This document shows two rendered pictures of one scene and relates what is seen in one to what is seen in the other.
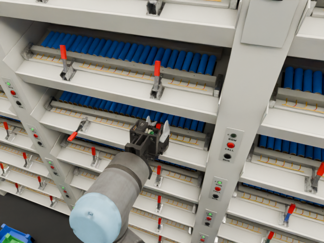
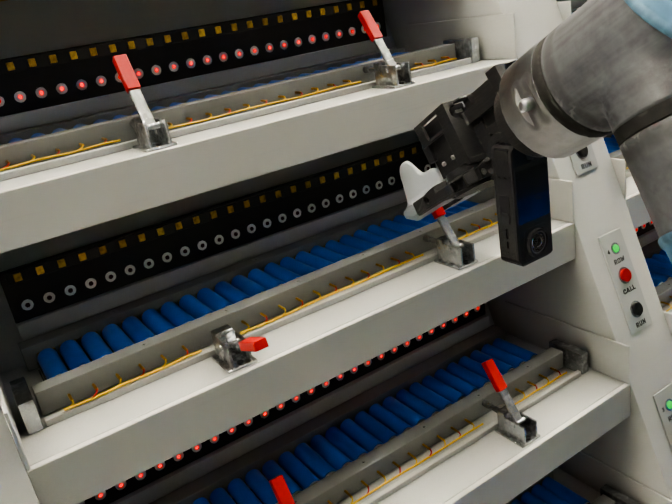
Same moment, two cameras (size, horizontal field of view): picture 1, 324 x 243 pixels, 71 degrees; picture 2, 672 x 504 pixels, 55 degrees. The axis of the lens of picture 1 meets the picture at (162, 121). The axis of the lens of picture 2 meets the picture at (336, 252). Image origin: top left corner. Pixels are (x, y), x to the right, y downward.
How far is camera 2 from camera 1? 76 cm
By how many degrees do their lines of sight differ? 58
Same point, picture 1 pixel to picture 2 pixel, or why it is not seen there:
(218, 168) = (588, 203)
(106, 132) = (315, 325)
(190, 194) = (598, 389)
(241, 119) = not seen: hidden behind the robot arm
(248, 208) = not seen: outside the picture
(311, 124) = not seen: hidden behind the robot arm
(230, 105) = (521, 25)
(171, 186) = (551, 414)
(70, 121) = (165, 388)
